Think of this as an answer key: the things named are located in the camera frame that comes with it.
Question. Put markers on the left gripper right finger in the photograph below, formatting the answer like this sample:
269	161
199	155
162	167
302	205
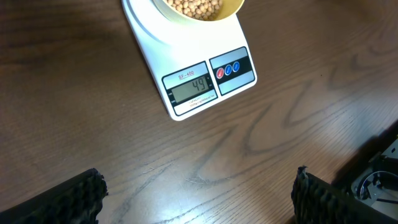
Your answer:
318	202

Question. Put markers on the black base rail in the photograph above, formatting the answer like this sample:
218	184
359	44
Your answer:
371	175

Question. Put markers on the pale yellow bowl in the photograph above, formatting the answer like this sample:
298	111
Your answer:
229	8

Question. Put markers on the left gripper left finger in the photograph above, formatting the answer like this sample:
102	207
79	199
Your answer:
77	200

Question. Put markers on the white digital kitchen scale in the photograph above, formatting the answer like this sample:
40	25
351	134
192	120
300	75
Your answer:
194	65

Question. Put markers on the soybeans in bowl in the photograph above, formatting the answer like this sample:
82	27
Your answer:
205	10

